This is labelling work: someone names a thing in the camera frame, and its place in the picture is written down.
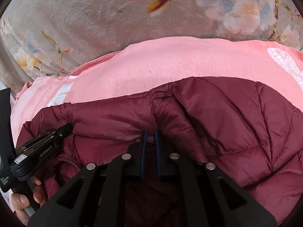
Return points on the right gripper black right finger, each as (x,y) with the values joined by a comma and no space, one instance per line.
(207,196)

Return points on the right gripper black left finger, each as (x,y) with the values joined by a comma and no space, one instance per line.
(95,196)

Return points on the maroon puffer jacket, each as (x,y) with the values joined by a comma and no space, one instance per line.
(246,128)

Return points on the person's left hand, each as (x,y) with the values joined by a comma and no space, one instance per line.
(21,202)

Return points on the pink printed blanket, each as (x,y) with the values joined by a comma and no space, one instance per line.
(146,65)

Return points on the grey floral bedsheet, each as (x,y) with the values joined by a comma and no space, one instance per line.
(53,37)

